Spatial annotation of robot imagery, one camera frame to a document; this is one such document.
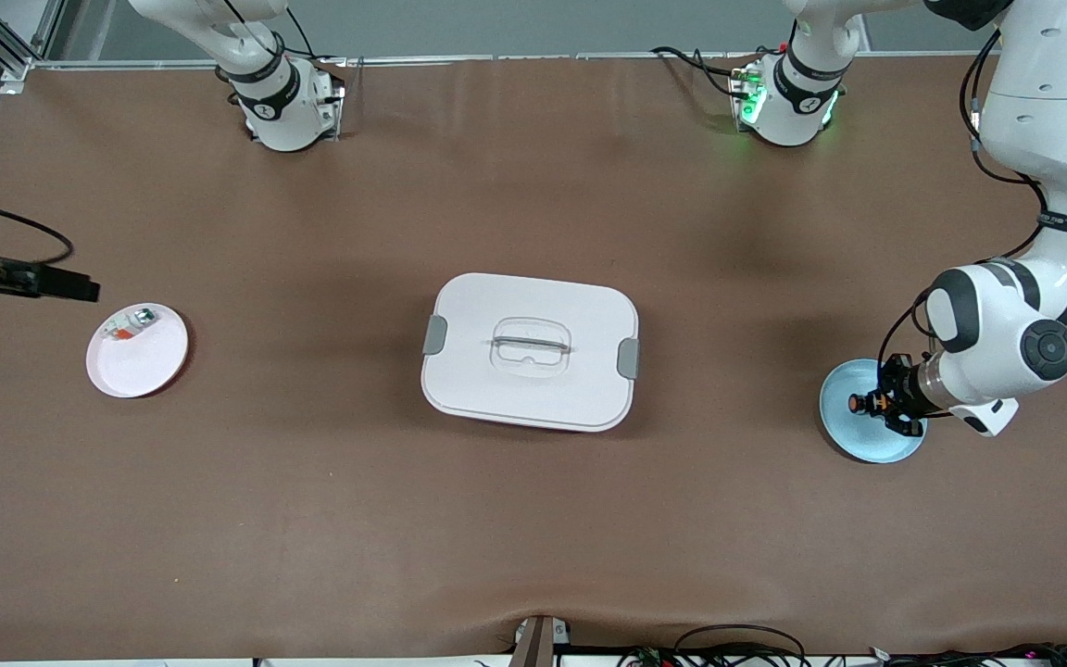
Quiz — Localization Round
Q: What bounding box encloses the white lidded storage box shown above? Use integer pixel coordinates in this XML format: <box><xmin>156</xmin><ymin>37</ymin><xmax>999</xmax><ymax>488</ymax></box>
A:
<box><xmin>420</xmin><ymin>271</ymin><xmax>641</xmax><ymax>434</ymax></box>

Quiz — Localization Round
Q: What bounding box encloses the light blue round plate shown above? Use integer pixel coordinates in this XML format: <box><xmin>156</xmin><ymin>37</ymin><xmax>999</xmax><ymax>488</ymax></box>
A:
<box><xmin>818</xmin><ymin>359</ymin><xmax>929</xmax><ymax>464</ymax></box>

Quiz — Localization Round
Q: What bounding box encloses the white round plate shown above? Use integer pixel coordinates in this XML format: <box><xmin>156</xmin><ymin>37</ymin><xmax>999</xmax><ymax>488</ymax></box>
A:
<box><xmin>85</xmin><ymin>302</ymin><xmax>190</xmax><ymax>399</ymax></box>

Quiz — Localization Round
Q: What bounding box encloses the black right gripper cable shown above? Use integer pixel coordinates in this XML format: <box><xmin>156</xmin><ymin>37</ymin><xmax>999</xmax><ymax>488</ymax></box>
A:
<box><xmin>0</xmin><ymin>188</ymin><xmax>74</xmax><ymax>267</ymax></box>

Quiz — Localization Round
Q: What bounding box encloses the white and green push-button switch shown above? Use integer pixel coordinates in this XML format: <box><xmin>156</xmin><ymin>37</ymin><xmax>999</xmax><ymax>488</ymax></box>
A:
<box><xmin>100</xmin><ymin>308</ymin><xmax>157</xmax><ymax>341</ymax></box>

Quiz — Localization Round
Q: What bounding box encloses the aluminium frame profile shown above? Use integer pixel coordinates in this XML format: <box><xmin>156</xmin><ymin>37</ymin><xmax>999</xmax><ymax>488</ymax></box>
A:
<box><xmin>0</xmin><ymin>0</ymin><xmax>67</xmax><ymax>82</ymax></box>

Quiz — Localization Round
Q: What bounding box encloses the tangled cable bundle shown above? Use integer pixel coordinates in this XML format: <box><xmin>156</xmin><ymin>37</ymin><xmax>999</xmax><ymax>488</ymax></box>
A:
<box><xmin>617</xmin><ymin>641</ymin><xmax>1067</xmax><ymax>667</ymax></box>

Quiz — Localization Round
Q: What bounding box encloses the black cable loop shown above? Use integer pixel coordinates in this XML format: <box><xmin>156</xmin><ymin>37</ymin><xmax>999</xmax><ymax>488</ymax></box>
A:
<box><xmin>672</xmin><ymin>624</ymin><xmax>809</xmax><ymax>667</ymax></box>

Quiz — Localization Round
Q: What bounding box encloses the black cable at arm base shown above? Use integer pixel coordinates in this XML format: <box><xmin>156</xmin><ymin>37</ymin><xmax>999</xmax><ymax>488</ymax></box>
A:
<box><xmin>649</xmin><ymin>44</ymin><xmax>759</xmax><ymax>98</ymax></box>
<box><xmin>256</xmin><ymin>9</ymin><xmax>349</xmax><ymax>68</ymax></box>

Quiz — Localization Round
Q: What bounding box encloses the aluminium camera post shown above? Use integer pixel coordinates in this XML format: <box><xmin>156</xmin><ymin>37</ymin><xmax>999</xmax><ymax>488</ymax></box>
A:
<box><xmin>508</xmin><ymin>613</ymin><xmax>573</xmax><ymax>667</ymax></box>

